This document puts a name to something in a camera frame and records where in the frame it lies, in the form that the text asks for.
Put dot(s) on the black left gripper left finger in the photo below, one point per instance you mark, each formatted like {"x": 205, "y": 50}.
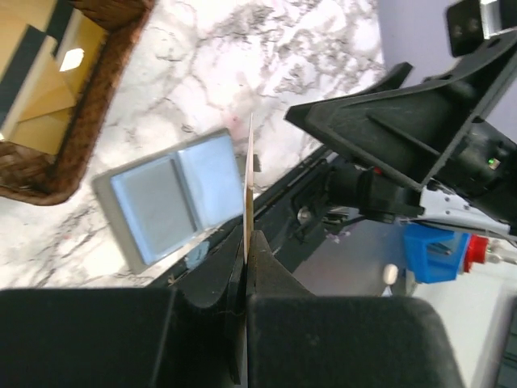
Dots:
{"x": 189, "y": 334}

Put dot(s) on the woven brown divided basket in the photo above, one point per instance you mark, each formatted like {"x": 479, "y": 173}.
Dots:
{"x": 36, "y": 178}

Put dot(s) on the gold card edgewise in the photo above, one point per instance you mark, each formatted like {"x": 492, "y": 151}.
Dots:
{"x": 248, "y": 215}

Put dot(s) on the red emergency button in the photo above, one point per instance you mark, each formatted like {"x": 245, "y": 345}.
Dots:
{"x": 475, "y": 252}

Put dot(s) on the blue plastic block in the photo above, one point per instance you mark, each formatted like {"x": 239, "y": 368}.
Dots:
{"x": 434, "y": 255}

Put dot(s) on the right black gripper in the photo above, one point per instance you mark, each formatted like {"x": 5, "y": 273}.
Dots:
{"x": 432, "y": 134}

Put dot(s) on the grey card holder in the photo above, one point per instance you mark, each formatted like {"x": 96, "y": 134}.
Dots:
{"x": 157, "y": 204}

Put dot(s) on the gold card with stripe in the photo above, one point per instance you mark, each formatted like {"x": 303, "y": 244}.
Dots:
{"x": 48, "y": 50}

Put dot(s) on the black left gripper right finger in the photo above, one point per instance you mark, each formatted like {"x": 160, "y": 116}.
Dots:
{"x": 297, "y": 339}

